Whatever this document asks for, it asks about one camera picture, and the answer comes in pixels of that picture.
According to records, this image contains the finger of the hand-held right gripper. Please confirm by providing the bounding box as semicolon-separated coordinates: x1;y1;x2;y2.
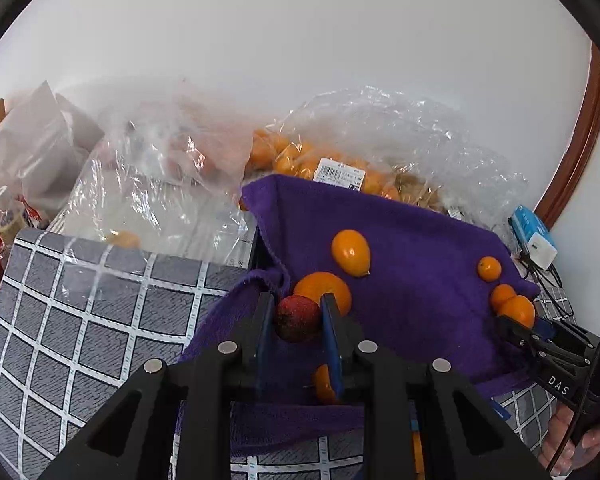
496;314;551;356
532;316;600;356

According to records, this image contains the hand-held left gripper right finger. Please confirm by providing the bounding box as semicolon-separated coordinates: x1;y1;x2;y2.
320;293;551;480

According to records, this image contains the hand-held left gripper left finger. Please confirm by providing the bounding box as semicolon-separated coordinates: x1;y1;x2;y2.
40;291;277;480

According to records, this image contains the medium orange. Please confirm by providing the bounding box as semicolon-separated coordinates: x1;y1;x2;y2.
314;364;337;406
497;295;536;330

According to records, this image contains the red fruit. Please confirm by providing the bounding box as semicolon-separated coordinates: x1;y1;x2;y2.
274;295;323;344

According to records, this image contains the small orange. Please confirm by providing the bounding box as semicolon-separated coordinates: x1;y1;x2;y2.
490;283;517;311
477;256;502;282
105;230;142;250

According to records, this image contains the large mandarin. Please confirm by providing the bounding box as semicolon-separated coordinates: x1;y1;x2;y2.
293;271;353;317

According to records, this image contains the person's right hand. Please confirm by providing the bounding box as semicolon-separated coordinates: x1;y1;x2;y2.
539;402;600;477

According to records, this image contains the white and blue box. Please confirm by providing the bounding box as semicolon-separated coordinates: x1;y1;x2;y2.
510;205;558;267

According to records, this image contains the oval kumquat with stem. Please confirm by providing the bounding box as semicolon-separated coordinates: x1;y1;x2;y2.
331;229;372;278

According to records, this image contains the purple towel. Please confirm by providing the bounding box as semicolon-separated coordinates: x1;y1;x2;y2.
172;174;541;461

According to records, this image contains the pile of bagged oranges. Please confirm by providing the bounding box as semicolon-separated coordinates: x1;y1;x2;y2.
240;130;441;211

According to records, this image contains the crumpled clear plastic bag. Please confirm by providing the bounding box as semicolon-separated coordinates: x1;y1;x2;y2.
62;82;253;266

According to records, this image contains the clear plastic bottle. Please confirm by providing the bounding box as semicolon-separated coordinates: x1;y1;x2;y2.
0;185;26;248

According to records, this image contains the grey-white plastic bag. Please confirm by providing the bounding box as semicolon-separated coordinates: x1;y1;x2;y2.
0;80;106;216

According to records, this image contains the brown wooden door frame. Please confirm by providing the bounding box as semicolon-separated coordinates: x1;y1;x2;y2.
532;42;600;233

